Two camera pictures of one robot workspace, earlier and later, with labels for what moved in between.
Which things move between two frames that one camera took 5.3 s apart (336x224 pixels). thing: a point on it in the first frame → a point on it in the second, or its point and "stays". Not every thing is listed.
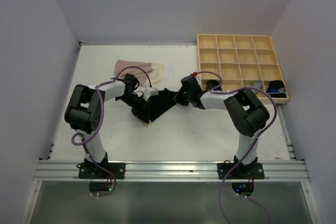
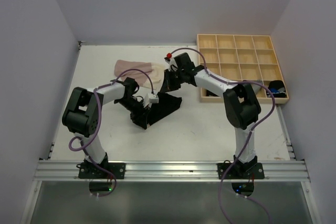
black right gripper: x=178 y=98 → x=168 y=85
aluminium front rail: x=286 y=170 stays
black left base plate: x=118 y=169 stays
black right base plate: x=242 y=171 stays
